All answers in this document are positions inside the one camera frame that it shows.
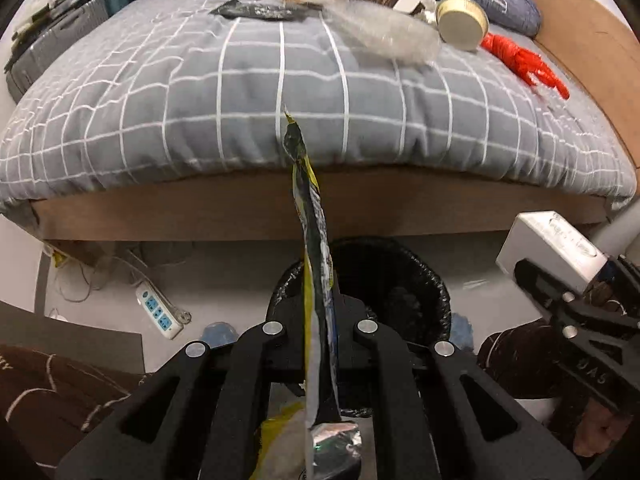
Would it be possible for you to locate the white cardboard box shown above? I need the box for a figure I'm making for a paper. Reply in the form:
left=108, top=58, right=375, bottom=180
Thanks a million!
left=496, top=211, right=608, bottom=296

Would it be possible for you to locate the grey suitcase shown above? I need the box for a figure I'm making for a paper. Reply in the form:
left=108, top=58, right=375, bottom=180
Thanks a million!
left=5, top=0, right=111, bottom=103

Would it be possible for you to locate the person's left leg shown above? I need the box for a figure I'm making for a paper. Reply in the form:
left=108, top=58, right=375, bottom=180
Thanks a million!
left=0, top=342, right=151, bottom=456

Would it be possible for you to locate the trash bin with black bag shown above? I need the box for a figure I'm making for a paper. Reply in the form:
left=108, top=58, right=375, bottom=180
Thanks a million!
left=267, top=237, right=453, bottom=356

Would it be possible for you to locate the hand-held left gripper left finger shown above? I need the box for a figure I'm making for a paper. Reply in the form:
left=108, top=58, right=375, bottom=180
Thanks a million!
left=55, top=291, right=307, bottom=480

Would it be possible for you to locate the red toy lobster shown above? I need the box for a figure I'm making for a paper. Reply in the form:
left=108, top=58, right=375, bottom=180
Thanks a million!
left=480, top=32, right=571, bottom=101

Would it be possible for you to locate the black foil wrapper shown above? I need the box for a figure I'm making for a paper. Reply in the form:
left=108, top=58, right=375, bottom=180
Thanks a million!
left=210, top=0, right=308, bottom=22

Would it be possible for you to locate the wooden bed frame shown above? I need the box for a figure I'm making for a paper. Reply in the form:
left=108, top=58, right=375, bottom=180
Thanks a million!
left=30, top=0, right=640, bottom=256

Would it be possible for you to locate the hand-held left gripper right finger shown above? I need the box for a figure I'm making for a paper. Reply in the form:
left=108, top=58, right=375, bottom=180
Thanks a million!
left=332, top=292, right=586, bottom=480

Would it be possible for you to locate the white power strip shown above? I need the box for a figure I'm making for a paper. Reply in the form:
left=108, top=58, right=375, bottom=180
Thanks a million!
left=136, top=280, right=185, bottom=340

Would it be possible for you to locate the clear plastic bag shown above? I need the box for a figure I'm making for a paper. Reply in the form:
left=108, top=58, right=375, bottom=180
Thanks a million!
left=325, top=0, right=443, bottom=66

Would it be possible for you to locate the pile of assorted clutter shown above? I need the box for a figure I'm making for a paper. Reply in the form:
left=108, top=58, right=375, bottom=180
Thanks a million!
left=10, top=0, right=126, bottom=41

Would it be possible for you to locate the grey checked blanket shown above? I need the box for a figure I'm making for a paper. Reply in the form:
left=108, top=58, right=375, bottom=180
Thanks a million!
left=0, top=0, right=638, bottom=213

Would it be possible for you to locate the crumpled clear plastic wrap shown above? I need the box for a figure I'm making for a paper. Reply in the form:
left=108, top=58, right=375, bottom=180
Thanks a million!
left=415, top=0, right=442, bottom=24

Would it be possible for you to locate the white cable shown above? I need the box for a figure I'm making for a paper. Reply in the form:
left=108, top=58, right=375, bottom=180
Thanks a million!
left=45, top=245, right=151, bottom=306

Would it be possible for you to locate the yellow black snack wrapper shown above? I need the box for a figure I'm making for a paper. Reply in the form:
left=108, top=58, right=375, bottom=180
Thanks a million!
left=257, top=105, right=362, bottom=480

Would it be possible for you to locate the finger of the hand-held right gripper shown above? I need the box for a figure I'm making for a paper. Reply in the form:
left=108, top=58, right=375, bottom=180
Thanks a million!
left=515, top=259, right=640, bottom=413
left=607, top=255, right=640, bottom=312

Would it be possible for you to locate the grey floor board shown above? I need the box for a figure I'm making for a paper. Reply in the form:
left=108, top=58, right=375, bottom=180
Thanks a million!
left=0, top=300, right=146, bottom=376

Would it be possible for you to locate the person's right leg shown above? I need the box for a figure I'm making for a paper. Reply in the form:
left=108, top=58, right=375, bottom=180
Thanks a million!
left=477, top=317, right=591, bottom=403

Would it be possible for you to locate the light blue soft object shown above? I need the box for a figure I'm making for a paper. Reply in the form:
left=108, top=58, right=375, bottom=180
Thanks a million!
left=450, top=312, right=474, bottom=349
left=201, top=321, right=238, bottom=348

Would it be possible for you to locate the person's leg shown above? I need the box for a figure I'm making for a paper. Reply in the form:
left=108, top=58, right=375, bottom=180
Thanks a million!
left=0, top=342, right=151, bottom=456
left=477, top=317, right=591, bottom=403

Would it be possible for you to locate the round cream tin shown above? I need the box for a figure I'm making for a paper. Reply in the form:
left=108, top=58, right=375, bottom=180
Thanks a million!
left=435, top=0, right=490, bottom=52

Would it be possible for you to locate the person's right hand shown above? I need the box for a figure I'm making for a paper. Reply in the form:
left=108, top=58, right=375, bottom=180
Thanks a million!
left=572, top=400, right=626, bottom=461

